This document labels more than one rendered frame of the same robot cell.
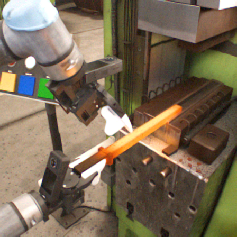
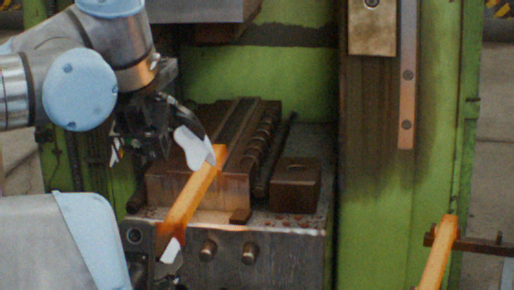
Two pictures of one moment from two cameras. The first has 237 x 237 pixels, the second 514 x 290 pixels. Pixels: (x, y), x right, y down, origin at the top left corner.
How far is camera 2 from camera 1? 0.57 m
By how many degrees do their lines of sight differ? 33
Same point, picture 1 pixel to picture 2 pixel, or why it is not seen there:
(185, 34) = (224, 13)
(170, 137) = (229, 197)
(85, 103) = (163, 122)
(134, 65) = not seen: hidden behind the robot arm
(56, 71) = (139, 72)
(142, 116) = (164, 181)
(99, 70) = (163, 73)
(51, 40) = (142, 27)
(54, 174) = (142, 253)
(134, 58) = not seen: hidden behind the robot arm
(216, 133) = (300, 163)
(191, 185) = (301, 256)
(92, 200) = not seen: outside the picture
